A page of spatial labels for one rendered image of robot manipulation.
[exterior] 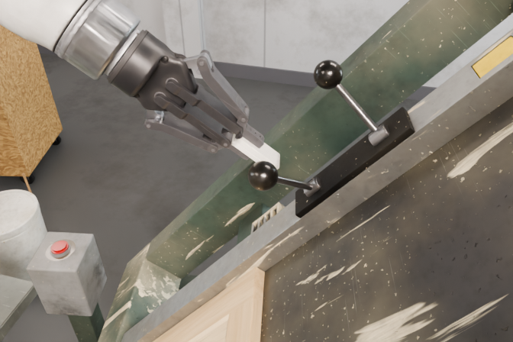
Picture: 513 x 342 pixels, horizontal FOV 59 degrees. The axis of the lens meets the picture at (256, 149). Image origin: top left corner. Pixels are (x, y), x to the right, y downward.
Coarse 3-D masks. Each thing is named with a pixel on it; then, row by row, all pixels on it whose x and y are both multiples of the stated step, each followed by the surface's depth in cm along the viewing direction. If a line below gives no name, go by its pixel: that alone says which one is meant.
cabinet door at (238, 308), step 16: (256, 272) 69; (240, 288) 70; (256, 288) 67; (208, 304) 75; (224, 304) 71; (240, 304) 67; (256, 304) 65; (192, 320) 77; (208, 320) 72; (224, 320) 69; (240, 320) 65; (256, 320) 63; (160, 336) 83; (176, 336) 78; (192, 336) 73; (208, 336) 70; (224, 336) 66; (240, 336) 62; (256, 336) 61
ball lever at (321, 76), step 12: (324, 60) 58; (324, 72) 57; (336, 72) 57; (324, 84) 57; (336, 84) 57; (348, 96) 57; (360, 108) 57; (372, 120) 57; (372, 132) 57; (384, 132) 56
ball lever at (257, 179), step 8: (256, 168) 55; (264, 168) 54; (272, 168) 55; (248, 176) 55; (256, 176) 54; (264, 176) 54; (272, 176) 54; (280, 176) 58; (256, 184) 55; (264, 184) 54; (272, 184) 55; (288, 184) 59; (296, 184) 60; (304, 184) 61; (312, 184) 62; (320, 184) 62; (312, 192) 62
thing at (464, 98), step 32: (512, 32) 50; (512, 64) 48; (448, 96) 53; (480, 96) 50; (512, 96) 50; (416, 128) 54; (448, 128) 53; (384, 160) 56; (416, 160) 56; (352, 192) 60; (288, 224) 65; (320, 224) 64; (224, 256) 76; (256, 256) 69; (192, 288) 79; (224, 288) 74; (160, 320) 82
